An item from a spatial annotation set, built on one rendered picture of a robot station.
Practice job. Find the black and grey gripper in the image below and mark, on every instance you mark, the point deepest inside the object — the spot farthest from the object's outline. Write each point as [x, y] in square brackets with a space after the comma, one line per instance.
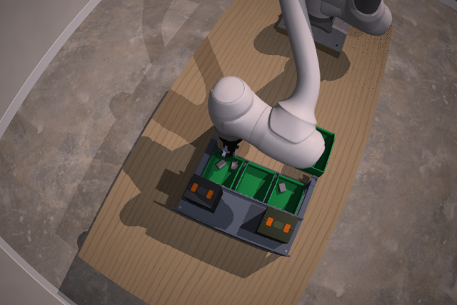
[230, 147]

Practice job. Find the green bin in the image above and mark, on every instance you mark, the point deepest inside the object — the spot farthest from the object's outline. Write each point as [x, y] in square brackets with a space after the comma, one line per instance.
[255, 181]
[291, 198]
[320, 166]
[225, 177]

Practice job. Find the grey metal shelf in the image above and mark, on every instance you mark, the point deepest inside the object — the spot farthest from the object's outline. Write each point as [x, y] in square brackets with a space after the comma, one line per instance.
[238, 214]

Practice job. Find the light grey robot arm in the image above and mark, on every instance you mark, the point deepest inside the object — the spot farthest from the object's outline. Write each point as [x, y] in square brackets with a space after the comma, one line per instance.
[287, 131]

